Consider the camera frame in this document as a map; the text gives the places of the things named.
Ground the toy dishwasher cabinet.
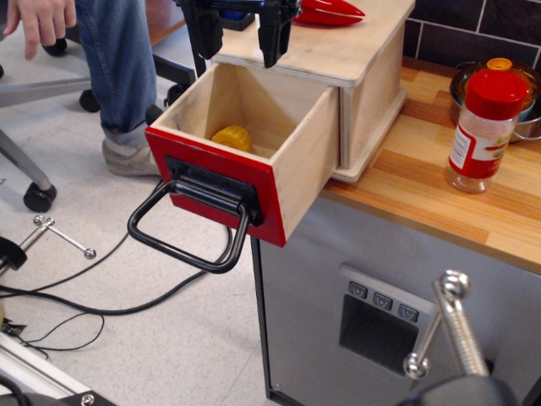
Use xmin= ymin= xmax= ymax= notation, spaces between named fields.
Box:
xmin=251 ymin=197 xmax=540 ymax=405

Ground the metal pot with glass lid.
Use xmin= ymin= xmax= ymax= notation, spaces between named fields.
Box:
xmin=448 ymin=58 xmax=541 ymax=143

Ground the yellow toy corn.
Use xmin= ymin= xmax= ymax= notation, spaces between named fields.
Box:
xmin=211 ymin=125 xmax=251 ymax=152

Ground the black metal drawer handle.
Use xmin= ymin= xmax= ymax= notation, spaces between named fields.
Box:
xmin=127 ymin=156 xmax=263 ymax=275

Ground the person's hand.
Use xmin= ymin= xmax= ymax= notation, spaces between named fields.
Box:
xmin=3 ymin=0 xmax=77 ymax=61

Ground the red toy chili pepper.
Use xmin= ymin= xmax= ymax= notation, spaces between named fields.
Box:
xmin=293 ymin=0 xmax=365 ymax=26

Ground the thick black cable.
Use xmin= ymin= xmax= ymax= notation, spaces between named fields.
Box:
xmin=0 ymin=226 xmax=234 ymax=317

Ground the right metal clamp screw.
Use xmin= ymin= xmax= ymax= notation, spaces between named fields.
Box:
xmin=402 ymin=270 xmax=490 ymax=380

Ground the metal clamp screw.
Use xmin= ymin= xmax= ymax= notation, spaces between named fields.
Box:
xmin=0 ymin=214 xmax=97 ymax=276
xmin=402 ymin=270 xmax=490 ymax=380

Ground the spice jar with red lid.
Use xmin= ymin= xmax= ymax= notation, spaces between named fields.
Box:
xmin=445 ymin=69 xmax=527 ymax=194

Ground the office chair base with casters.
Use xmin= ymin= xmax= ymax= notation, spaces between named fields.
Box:
xmin=1 ymin=36 xmax=104 ymax=217

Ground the wooden drawer with red front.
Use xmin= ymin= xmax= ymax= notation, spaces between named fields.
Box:
xmin=146 ymin=63 xmax=340 ymax=247

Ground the aluminium frame rail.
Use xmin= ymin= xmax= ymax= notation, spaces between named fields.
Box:
xmin=1 ymin=333 xmax=112 ymax=405

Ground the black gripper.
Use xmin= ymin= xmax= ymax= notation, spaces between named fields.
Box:
xmin=176 ymin=0 xmax=302 ymax=69

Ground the person's leg in jeans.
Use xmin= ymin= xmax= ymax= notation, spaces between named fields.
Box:
xmin=75 ymin=0 xmax=157 ymax=147

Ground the thin black cable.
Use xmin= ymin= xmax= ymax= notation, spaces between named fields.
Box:
xmin=16 ymin=312 xmax=106 ymax=352

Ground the beige shoe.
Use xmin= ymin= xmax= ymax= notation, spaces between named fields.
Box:
xmin=102 ymin=138 xmax=160 ymax=177

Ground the wooden box housing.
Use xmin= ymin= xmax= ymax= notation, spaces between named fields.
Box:
xmin=206 ymin=1 xmax=414 ymax=188

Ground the left metal clamp screw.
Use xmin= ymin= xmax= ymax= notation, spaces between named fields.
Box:
xmin=0 ymin=214 xmax=97 ymax=276

